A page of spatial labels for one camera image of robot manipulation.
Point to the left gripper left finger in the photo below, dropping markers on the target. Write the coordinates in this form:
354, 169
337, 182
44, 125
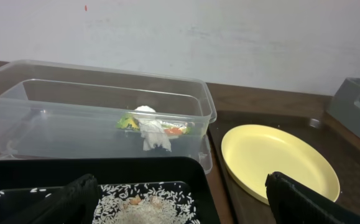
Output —
73, 203

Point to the rice food scraps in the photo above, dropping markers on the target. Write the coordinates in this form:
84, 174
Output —
154, 203

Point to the green snack wrapper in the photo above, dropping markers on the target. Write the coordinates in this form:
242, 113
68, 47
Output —
128, 122

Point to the clear plastic bin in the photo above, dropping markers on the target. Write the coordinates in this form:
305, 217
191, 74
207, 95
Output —
61, 111

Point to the grey dishwasher rack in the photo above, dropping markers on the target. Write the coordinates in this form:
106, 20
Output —
345, 105

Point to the black tray bin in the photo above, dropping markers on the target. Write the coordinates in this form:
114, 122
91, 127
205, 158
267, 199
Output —
24, 182

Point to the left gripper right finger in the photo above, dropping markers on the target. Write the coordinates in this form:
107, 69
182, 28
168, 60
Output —
294, 203

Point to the yellow plate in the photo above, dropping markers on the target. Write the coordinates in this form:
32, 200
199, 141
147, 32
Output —
251, 152

